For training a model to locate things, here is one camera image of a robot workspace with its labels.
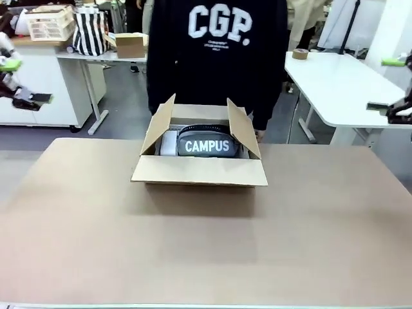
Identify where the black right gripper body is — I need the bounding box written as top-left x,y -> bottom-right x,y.
385,52 -> 412,125

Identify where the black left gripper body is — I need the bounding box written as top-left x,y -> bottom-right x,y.
0,71 -> 42,111

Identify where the white gift box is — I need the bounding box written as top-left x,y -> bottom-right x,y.
159,125 -> 181,157

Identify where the grey campus pouch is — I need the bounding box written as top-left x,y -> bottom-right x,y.
175,124 -> 241,158

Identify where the brown cardboard shipping box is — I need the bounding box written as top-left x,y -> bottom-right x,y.
130,93 -> 269,188

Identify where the person's left forearm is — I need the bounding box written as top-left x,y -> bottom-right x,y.
252,80 -> 288,131

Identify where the small open cardboard box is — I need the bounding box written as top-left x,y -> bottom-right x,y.
114,32 -> 148,59

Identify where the white cabinet with wooden top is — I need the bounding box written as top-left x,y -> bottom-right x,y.
0,39 -> 108,130

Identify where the white rounded table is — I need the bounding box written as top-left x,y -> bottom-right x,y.
284,51 -> 412,148

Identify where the white plastic crate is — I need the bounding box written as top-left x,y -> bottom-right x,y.
26,5 -> 76,42

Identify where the black tripod pole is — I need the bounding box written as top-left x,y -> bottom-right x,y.
340,0 -> 362,54

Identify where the white table with grey legs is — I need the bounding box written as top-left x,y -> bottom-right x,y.
56,47 -> 151,136

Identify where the black white striped bag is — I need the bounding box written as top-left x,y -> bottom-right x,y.
71,10 -> 111,57

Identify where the person in cream top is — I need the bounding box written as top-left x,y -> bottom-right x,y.
285,0 -> 326,52

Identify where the person in black sweatshirt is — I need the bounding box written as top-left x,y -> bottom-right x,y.
146,0 -> 289,131

